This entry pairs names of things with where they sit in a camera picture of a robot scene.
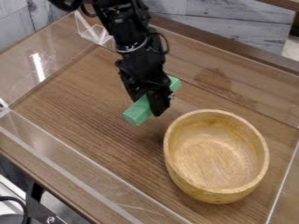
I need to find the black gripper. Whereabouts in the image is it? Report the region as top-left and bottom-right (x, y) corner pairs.
(116, 46), (172, 116)

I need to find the green rectangular block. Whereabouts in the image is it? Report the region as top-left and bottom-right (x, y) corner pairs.
(123, 75), (183, 126)

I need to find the light wooden bowl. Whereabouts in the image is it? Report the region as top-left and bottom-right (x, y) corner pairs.
(163, 109), (270, 204)

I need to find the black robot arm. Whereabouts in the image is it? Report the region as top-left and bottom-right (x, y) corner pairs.
(49, 0), (172, 116)

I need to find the clear acrylic corner bracket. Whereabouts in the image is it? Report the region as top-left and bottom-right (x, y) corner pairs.
(73, 10), (112, 46)

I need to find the clear acrylic tray wall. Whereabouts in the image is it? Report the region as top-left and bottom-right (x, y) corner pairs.
(0, 99), (191, 224)

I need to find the black table leg frame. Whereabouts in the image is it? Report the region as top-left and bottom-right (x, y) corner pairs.
(25, 181), (81, 224)

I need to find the black cable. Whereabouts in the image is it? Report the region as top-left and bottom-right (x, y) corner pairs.
(0, 195), (31, 224)

